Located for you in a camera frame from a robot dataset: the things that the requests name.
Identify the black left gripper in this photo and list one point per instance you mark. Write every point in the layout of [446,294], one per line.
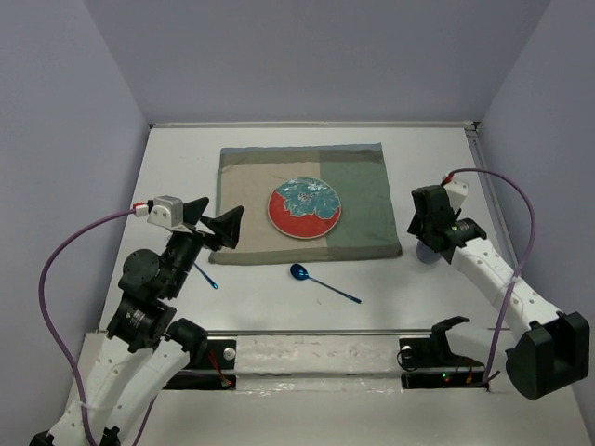
[228,225]

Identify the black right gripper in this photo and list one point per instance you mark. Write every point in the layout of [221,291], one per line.
[416,226]

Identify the lavender cup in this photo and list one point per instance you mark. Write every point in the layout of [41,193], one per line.
[426,255]

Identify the patchwork cloth placemat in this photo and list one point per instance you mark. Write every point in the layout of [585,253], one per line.
[367,229]

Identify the red and teal plate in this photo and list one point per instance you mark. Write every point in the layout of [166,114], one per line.
[304,208]

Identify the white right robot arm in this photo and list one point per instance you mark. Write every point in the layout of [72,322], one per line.
[551,347]

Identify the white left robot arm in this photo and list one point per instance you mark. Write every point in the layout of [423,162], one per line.
[144,345]

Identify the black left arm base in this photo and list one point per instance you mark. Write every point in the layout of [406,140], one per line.
[212,371]

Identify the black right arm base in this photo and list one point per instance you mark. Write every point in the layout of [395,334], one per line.
[428,362]

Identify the blue metal fork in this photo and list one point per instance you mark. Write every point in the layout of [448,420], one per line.
[211,282]

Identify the blue metal spoon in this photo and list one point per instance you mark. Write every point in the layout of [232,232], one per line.
[300,273]

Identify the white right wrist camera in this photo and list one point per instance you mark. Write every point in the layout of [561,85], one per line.
[455,188]

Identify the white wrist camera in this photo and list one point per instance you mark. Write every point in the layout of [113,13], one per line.
[162,211]
[455,188]

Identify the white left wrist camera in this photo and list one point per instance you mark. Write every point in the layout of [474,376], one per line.
[162,211]

